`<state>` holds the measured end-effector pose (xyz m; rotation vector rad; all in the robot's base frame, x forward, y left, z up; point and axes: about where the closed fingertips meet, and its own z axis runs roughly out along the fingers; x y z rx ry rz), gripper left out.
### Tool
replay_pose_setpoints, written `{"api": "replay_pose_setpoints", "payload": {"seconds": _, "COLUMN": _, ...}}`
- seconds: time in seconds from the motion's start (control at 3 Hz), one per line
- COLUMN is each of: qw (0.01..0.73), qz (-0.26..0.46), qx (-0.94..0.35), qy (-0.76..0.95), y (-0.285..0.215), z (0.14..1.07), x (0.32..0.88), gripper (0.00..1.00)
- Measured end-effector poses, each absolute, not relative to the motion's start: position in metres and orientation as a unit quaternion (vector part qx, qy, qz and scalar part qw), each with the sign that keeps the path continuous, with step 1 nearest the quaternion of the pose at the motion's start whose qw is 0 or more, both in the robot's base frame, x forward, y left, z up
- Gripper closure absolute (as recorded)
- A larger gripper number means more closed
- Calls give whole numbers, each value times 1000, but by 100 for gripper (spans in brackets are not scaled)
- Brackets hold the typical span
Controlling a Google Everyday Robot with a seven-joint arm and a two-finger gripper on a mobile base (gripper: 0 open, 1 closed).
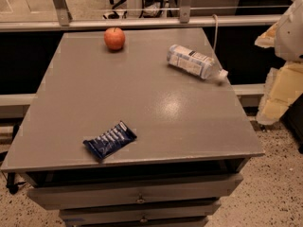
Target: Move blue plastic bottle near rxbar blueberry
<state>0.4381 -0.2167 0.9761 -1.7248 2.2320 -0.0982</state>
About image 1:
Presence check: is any middle grey drawer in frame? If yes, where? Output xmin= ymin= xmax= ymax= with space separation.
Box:
xmin=60 ymin=200 xmax=221 ymax=225

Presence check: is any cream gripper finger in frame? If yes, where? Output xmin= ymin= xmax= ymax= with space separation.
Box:
xmin=255 ymin=23 xmax=277 ymax=48
xmin=256 ymin=61 xmax=303 ymax=125

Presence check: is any white cable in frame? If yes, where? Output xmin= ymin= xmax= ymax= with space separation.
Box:
xmin=211 ymin=13 xmax=220 ymax=52

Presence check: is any top grey drawer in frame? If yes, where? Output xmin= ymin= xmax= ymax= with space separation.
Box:
xmin=27 ymin=174 xmax=243 ymax=210

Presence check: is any blue rxbar wrapper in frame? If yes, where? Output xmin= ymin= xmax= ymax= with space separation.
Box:
xmin=83 ymin=121 xmax=137 ymax=160

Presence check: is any grey drawer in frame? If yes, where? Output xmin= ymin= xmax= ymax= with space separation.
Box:
xmin=60 ymin=200 xmax=221 ymax=225
xmin=27 ymin=174 xmax=243 ymax=210

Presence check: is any metal window rail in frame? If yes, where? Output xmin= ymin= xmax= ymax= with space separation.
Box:
xmin=0 ymin=14 xmax=280 ymax=32

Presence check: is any grey drawer cabinet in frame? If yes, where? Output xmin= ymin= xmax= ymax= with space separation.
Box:
xmin=2 ymin=28 xmax=263 ymax=227

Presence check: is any red apple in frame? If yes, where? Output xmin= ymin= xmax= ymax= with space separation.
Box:
xmin=104 ymin=27 xmax=125 ymax=50

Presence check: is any clear plastic water bottle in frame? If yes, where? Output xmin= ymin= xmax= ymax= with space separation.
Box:
xmin=167 ymin=44 xmax=228 ymax=82

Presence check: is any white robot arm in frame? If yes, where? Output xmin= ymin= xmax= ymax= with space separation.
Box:
xmin=255 ymin=0 xmax=303 ymax=125

